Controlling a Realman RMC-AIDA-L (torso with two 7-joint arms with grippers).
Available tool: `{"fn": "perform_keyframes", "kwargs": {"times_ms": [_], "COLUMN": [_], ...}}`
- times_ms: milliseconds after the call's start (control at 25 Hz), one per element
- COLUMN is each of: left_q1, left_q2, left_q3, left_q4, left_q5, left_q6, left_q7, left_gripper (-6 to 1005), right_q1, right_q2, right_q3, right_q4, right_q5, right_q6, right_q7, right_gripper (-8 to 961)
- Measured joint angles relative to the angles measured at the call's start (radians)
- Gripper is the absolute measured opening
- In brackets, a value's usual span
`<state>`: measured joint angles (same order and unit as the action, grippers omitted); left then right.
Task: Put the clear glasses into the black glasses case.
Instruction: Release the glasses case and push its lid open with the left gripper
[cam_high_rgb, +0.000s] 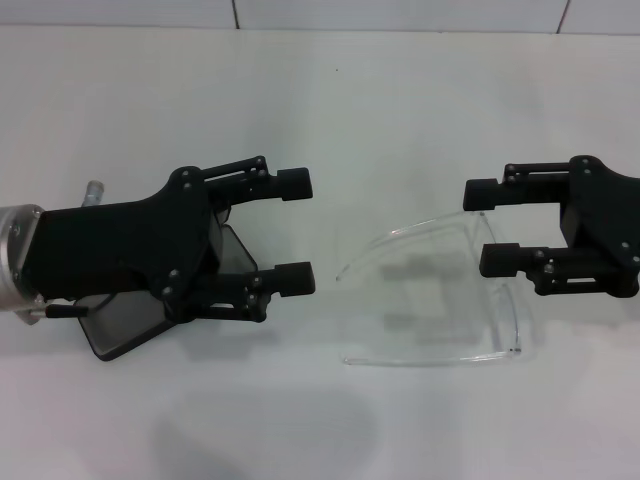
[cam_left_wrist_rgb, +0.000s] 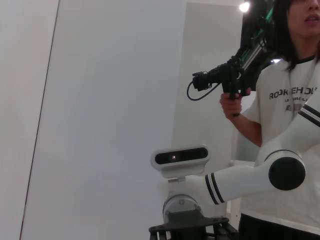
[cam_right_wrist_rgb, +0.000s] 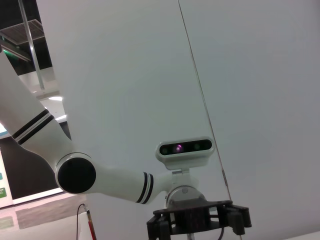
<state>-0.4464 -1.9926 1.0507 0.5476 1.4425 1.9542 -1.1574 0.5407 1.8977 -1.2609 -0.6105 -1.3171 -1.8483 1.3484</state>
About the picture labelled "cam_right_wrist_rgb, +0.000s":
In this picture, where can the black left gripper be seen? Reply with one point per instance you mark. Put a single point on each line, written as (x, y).
(192, 217)

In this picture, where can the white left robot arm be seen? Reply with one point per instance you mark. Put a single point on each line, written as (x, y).
(117, 182)

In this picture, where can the grey metal pole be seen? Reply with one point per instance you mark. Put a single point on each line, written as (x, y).
(33, 55)

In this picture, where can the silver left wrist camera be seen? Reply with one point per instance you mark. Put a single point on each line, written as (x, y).
(185, 160)

